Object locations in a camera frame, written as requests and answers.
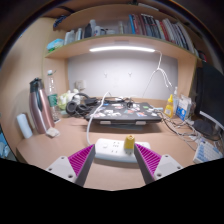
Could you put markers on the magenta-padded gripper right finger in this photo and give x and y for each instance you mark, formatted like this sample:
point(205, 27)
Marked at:
point(149, 160)

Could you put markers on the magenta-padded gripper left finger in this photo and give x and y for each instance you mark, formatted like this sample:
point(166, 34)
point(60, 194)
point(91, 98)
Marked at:
point(80, 160)

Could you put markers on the yellow charger block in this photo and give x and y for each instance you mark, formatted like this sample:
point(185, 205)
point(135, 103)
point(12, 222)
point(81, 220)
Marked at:
point(129, 142)

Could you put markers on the white power strip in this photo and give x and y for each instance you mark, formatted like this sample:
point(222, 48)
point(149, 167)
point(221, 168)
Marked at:
point(108, 149)

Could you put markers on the small crumpled white wrapper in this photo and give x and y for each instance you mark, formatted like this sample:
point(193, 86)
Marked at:
point(53, 132)

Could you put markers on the white laptop stand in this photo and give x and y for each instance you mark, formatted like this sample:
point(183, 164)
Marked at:
point(101, 122)

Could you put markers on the black laptop with stickers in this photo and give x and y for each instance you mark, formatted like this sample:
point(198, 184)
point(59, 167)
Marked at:
point(128, 115)

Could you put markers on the black headphones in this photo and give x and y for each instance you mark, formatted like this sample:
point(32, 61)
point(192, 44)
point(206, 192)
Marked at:
point(77, 107)

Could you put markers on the yellow squeeze bottle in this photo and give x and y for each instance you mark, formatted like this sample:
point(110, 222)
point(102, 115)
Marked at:
point(169, 108)

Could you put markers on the blue and white keyboard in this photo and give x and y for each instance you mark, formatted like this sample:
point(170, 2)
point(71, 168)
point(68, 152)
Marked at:
point(206, 152)

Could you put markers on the blue and white box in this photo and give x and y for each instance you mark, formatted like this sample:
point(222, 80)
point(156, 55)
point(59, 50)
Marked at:
point(183, 108)

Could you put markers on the flat black pouch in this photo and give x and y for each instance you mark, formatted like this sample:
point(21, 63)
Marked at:
point(202, 126)

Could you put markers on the white and green plush toy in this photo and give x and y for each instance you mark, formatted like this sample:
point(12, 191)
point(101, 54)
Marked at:
point(64, 99)

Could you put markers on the pink metal thermos bottle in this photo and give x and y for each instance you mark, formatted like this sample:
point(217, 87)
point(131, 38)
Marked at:
point(40, 110)

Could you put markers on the clear pump bottle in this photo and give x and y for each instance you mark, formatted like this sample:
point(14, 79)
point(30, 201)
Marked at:
point(175, 100)

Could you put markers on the clear green-label water bottle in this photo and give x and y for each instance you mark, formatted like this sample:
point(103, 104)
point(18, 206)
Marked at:
point(52, 98)

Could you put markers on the black computer monitor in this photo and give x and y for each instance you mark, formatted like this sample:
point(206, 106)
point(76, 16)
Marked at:
point(210, 93)

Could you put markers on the white led light bar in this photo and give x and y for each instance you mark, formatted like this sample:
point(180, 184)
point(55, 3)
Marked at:
point(121, 49)

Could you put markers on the wooden shelf unit with books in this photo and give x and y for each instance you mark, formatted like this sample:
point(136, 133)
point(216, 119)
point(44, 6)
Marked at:
point(113, 40)

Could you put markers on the white wall socket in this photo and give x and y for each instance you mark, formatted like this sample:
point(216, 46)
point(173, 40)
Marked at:
point(80, 84)

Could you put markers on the small white wall hook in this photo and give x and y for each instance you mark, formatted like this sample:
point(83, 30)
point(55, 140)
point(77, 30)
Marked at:
point(105, 75)
point(130, 74)

